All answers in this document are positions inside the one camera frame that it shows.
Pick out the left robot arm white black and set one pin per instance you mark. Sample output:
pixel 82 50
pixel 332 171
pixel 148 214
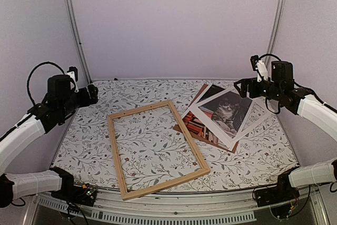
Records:
pixel 62 99

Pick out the light wooden picture frame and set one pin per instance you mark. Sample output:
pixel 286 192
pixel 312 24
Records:
pixel 125 194

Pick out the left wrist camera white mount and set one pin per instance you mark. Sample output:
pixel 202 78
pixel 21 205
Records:
pixel 73 73

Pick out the front aluminium rail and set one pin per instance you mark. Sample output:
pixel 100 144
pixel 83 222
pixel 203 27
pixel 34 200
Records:
pixel 225 207

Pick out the floral patterned table cover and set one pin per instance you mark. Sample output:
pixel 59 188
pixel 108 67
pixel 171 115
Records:
pixel 152 152

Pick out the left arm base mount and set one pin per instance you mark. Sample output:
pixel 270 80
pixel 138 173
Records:
pixel 84 195

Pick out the right aluminium corner post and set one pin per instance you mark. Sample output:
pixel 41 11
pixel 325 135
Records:
pixel 276 25

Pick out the left aluminium corner post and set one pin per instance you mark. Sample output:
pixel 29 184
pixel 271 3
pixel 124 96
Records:
pixel 77 39

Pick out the aluminium corner post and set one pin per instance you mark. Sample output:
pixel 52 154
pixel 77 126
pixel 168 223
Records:
pixel 276 25
pixel 77 39

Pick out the cat photo white border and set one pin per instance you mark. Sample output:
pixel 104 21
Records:
pixel 223 111

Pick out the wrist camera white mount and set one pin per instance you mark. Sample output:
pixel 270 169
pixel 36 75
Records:
pixel 259 66
pixel 73 73

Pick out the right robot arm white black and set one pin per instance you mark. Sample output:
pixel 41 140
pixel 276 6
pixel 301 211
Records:
pixel 280 86

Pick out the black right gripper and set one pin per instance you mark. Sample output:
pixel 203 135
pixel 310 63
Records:
pixel 245 82

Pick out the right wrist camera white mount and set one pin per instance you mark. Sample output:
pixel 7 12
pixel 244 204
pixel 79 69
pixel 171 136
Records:
pixel 259 66

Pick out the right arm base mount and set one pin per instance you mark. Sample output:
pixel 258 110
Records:
pixel 283 191

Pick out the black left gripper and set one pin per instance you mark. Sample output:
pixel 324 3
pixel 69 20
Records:
pixel 86 100

